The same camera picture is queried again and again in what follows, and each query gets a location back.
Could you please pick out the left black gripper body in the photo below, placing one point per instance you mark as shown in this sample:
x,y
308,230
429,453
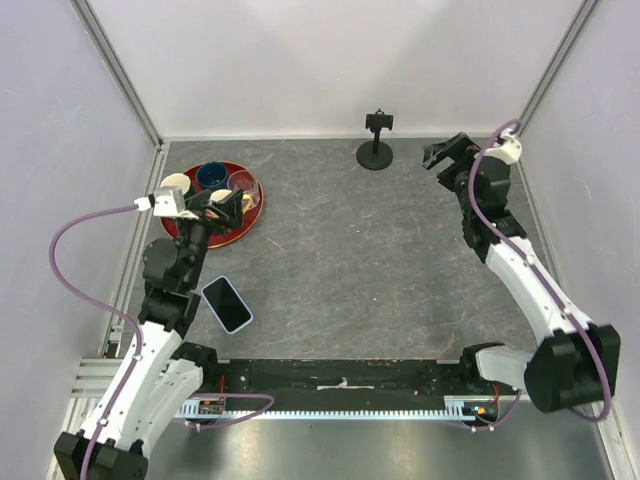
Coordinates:
x,y
213,225

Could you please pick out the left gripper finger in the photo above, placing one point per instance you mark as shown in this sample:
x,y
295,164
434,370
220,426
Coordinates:
x,y
232,217
243,198

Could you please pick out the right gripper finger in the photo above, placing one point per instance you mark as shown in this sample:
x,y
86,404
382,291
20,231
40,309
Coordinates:
x,y
430,160
451,147

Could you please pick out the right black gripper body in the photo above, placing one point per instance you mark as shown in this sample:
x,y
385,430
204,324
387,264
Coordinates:
x,y
456,175

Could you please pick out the black phone stand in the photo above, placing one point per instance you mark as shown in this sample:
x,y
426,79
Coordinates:
x,y
375,155

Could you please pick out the black phone blue case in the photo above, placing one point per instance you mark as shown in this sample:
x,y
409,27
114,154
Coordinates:
x,y
227,305

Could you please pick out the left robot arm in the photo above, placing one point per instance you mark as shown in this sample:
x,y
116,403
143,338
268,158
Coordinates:
x,y
160,371

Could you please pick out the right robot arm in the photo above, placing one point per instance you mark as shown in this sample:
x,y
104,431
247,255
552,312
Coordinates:
x,y
576,360

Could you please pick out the yellow mug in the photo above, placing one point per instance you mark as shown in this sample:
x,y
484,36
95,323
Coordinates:
x,y
219,199

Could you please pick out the clear glass cup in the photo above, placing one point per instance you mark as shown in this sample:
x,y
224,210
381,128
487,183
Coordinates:
x,y
246,182

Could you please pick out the blue cup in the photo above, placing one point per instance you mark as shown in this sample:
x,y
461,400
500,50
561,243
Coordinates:
x,y
212,176

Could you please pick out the dark green mug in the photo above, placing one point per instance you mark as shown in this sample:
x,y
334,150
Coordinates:
x,y
180,181

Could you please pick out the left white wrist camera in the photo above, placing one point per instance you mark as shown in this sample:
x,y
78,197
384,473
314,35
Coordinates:
x,y
169,202

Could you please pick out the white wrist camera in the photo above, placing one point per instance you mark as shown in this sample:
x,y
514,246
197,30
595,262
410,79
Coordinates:
x,y
506,147
169,202

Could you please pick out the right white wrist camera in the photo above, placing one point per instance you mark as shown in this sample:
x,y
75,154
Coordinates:
x,y
506,147

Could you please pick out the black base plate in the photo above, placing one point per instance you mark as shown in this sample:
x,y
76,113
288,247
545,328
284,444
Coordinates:
x,y
347,385

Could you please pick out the slotted cable duct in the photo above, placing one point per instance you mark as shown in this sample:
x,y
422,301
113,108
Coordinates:
x,y
194,410

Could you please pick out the right aluminium frame post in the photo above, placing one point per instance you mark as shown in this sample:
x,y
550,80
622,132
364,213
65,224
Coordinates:
x,y
575,29

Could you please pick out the aluminium frame post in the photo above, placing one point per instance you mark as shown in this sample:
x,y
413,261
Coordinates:
x,y
575,29
103,44

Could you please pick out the left aluminium frame post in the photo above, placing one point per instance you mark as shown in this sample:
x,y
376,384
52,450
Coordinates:
x,y
103,44

